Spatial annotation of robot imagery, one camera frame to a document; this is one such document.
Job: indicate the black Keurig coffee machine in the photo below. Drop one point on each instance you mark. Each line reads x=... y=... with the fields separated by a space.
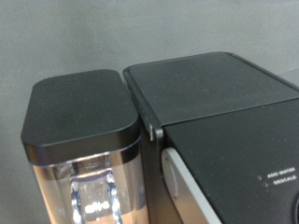
x=218 y=102

